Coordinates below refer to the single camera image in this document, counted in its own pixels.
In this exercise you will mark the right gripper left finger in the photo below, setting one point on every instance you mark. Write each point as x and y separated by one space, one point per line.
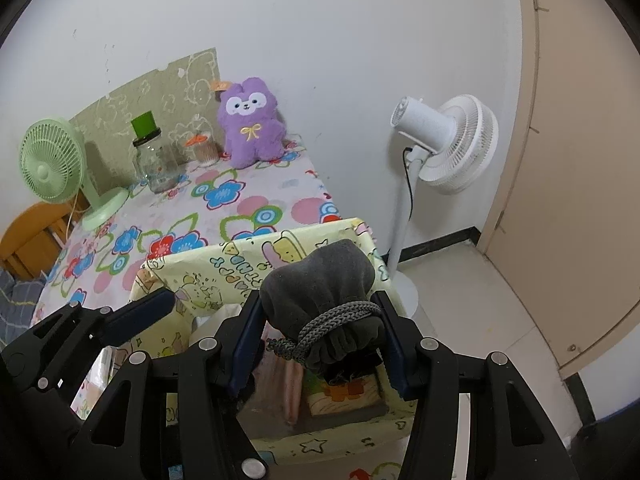
221 450

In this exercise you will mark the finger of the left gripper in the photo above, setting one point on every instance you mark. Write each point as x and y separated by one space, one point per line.
137 316

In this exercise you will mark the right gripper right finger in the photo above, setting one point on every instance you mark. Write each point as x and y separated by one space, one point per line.
510 434

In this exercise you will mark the pink packet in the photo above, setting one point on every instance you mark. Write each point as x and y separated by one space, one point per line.
279 383

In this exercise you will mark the yellow black tissue pack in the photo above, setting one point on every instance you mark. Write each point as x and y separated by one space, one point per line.
361 397

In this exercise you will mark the grey drawstring pouch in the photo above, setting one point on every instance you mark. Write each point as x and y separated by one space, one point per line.
321 306

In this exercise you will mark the floral tablecloth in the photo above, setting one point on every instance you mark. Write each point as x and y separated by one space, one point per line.
210 204

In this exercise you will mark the grey plaid blanket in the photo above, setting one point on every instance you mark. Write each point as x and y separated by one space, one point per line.
18 302

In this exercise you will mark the wooden chair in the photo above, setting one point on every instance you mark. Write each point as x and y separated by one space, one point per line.
34 240

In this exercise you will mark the yellow cartoon storage box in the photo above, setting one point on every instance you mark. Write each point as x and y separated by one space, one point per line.
210 284

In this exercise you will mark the glass jar with black lid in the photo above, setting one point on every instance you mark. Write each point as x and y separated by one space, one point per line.
155 162

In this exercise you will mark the green desk fan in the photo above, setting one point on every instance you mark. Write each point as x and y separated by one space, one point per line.
54 166

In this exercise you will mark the small jar orange lid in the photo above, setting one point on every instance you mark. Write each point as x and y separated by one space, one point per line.
203 148

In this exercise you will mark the green plastic cup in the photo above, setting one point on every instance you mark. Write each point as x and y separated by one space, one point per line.
144 125

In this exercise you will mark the beige door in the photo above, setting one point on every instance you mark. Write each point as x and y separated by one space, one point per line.
564 227

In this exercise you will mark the purple plush bunny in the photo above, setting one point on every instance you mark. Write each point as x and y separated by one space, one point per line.
253 132

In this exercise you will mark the green patterned board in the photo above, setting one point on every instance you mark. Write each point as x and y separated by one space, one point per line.
181 101

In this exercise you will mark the white standing fan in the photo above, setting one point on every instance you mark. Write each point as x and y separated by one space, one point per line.
449 148

